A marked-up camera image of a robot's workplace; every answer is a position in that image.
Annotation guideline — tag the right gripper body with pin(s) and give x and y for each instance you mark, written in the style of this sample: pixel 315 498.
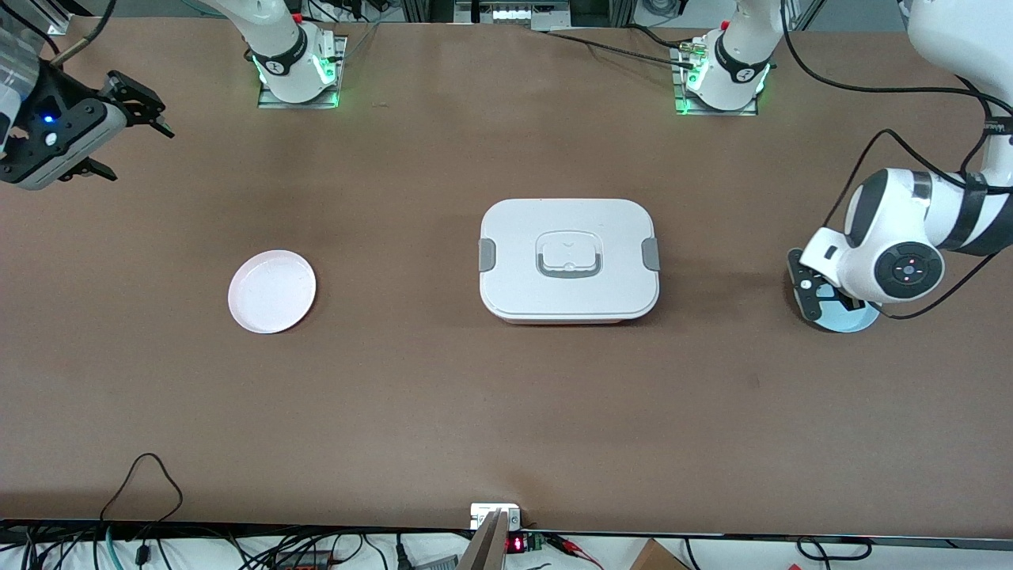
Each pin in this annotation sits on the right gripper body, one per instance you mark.
pixel 70 110

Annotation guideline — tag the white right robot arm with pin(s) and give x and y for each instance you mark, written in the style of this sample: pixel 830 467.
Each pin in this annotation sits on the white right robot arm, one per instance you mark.
pixel 277 47

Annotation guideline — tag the pink round plate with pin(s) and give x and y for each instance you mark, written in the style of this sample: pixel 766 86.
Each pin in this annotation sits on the pink round plate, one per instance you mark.
pixel 273 291

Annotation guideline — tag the grey metal profile bar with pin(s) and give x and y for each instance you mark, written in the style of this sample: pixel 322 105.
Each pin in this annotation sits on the grey metal profile bar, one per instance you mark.
pixel 487 546

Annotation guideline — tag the red digit display module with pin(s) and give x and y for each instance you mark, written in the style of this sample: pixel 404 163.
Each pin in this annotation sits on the red digit display module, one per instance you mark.
pixel 516 544

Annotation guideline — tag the white lunch box grey clips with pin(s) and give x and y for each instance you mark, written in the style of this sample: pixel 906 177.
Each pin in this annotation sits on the white lunch box grey clips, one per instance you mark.
pixel 514 293

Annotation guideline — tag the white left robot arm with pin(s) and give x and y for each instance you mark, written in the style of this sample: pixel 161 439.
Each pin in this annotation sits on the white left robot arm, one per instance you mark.
pixel 910 229

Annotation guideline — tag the white socket box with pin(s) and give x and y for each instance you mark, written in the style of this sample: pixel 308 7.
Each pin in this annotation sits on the white socket box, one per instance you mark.
pixel 483 513

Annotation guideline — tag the lit control box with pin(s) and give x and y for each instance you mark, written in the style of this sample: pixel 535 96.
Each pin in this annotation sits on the lit control box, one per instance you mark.
pixel 514 14

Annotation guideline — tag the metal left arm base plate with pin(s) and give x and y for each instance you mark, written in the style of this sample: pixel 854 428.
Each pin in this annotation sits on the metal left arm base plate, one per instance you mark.
pixel 681 107

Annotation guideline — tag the light blue round plate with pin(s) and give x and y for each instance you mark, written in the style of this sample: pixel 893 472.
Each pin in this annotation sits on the light blue round plate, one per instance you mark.
pixel 859 321

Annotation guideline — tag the brown cardboard piece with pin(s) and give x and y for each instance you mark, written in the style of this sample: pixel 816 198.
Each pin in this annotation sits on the brown cardboard piece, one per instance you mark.
pixel 657 558

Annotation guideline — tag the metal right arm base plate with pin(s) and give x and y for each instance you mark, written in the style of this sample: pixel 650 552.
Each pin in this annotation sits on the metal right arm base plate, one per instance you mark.
pixel 265 99

